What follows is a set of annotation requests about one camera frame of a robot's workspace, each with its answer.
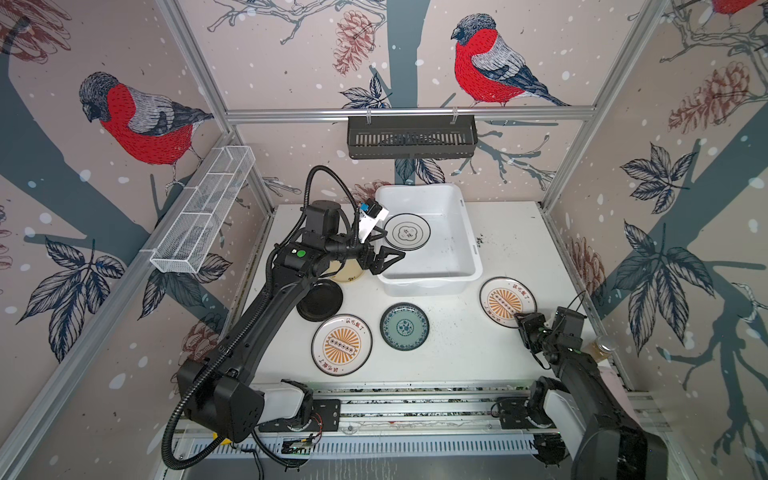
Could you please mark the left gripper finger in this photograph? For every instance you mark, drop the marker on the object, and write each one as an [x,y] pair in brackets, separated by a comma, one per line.
[379,265]
[389,256]

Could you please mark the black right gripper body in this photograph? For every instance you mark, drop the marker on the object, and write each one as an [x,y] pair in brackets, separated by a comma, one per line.
[536,333]

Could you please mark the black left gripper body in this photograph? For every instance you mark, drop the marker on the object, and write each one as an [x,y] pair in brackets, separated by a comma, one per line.
[362,253]

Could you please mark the white green-rimmed plate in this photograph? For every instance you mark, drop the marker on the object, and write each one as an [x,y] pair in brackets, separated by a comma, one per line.
[407,232]

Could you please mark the orange sunburst plate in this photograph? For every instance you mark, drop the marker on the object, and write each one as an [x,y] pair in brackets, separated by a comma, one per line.
[341,345]
[502,298]

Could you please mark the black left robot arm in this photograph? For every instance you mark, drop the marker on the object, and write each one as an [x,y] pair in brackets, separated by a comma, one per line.
[216,392]

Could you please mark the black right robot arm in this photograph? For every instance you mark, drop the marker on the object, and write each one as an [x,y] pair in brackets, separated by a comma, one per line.
[604,441]

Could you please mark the white plastic bin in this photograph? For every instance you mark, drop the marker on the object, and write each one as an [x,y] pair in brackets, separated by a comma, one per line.
[450,261]

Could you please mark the yellow round plate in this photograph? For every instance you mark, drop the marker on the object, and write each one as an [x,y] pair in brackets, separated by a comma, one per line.
[345,274]

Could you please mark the glass jar with lid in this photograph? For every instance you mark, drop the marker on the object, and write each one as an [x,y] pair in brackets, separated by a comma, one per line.
[602,348]

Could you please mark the pink flat case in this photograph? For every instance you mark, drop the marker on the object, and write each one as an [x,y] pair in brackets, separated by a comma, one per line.
[615,386]

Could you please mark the black round plate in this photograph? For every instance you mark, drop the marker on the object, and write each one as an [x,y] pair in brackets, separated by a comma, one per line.
[322,301]

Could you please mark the teal floral plate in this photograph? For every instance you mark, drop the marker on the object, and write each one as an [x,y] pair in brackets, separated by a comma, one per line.
[404,326]

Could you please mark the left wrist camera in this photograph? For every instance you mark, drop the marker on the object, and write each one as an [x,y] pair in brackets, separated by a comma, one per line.
[371,213]

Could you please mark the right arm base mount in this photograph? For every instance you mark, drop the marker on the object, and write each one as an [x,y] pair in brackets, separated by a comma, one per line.
[513,413]

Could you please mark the black hanging wire basket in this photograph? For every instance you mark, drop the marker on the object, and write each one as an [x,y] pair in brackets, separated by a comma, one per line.
[411,137]

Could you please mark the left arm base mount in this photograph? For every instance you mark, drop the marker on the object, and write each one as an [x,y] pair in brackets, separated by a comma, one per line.
[291,406]

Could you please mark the white wire mesh shelf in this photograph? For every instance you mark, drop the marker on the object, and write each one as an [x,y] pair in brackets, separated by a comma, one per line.
[194,230]

